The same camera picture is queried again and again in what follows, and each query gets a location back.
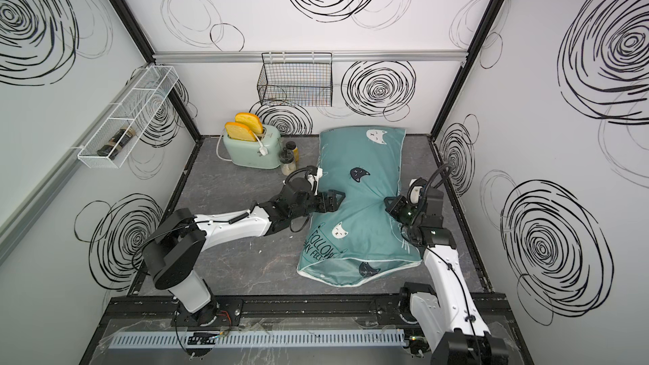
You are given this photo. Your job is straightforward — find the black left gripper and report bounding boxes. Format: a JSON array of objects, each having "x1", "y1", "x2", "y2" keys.
[{"x1": 289, "y1": 190, "x2": 345, "y2": 222}]

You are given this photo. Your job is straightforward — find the teal pillow with cat print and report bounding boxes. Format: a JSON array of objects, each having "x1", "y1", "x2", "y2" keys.
[{"x1": 297, "y1": 126, "x2": 422, "y2": 287}]

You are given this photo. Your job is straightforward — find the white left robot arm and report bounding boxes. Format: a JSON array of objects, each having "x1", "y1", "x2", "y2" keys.
[{"x1": 141, "y1": 177, "x2": 346, "y2": 318}]

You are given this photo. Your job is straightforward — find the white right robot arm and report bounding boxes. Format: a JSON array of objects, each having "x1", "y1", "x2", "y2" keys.
[{"x1": 385, "y1": 178, "x2": 510, "y2": 364}]

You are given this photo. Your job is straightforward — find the yellow liquid bottle black cap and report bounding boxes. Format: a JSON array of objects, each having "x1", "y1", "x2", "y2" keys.
[{"x1": 286, "y1": 141, "x2": 300, "y2": 164}]

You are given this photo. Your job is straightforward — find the mint green toaster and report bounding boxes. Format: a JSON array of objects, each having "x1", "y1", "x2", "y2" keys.
[{"x1": 222, "y1": 125, "x2": 282, "y2": 170}]

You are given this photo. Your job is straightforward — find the rear toast bread slice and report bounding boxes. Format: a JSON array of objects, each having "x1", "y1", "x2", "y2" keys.
[{"x1": 235, "y1": 113, "x2": 264, "y2": 136}]

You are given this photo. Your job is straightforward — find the toast bread slice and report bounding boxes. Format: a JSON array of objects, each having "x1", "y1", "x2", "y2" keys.
[
  {"x1": 225, "y1": 122, "x2": 258, "y2": 142},
  {"x1": 235, "y1": 113, "x2": 264, "y2": 136}
]

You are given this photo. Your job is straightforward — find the front toast bread slice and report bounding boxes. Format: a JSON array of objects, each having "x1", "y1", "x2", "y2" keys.
[{"x1": 225, "y1": 122, "x2": 258, "y2": 142}]

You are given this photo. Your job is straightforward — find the black item in shelf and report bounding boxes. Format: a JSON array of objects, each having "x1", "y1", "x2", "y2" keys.
[{"x1": 96, "y1": 128, "x2": 135, "y2": 160}]

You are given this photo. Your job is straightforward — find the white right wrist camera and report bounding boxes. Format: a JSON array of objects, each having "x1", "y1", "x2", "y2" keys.
[{"x1": 407, "y1": 177, "x2": 427, "y2": 205}]

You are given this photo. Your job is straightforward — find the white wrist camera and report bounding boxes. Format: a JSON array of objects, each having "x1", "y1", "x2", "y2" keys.
[
  {"x1": 305, "y1": 166, "x2": 324, "y2": 186},
  {"x1": 407, "y1": 177, "x2": 427, "y2": 205}
]

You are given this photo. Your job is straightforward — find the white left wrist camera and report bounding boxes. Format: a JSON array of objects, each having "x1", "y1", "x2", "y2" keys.
[{"x1": 305, "y1": 166, "x2": 324, "y2": 186}]

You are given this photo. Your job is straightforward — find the white toaster power cable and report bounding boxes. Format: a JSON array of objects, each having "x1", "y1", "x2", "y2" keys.
[{"x1": 216, "y1": 130, "x2": 270, "y2": 163}]

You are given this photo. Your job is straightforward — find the black wire wall basket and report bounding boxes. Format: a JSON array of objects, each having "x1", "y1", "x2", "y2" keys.
[{"x1": 257, "y1": 52, "x2": 334, "y2": 106}]

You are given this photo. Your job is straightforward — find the grey slotted cable duct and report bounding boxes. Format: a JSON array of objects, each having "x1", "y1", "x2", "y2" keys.
[{"x1": 108, "y1": 330, "x2": 407, "y2": 351}]

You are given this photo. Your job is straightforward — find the white wire wall shelf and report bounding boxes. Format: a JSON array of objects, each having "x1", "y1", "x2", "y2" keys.
[{"x1": 77, "y1": 65, "x2": 179, "y2": 169}]

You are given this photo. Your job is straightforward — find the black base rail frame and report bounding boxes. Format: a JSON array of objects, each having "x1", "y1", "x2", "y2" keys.
[{"x1": 81, "y1": 291, "x2": 532, "y2": 364}]

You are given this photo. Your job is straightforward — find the black right corner post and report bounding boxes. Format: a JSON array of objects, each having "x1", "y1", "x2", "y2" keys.
[{"x1": 429, "y1": 0, "x2": 505, "y2": 140}]

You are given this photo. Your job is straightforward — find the black vertical frame post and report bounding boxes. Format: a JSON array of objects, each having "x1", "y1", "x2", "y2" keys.
[{"x1": 108, "y1": 0, "x2": 202, "y2": 143}]

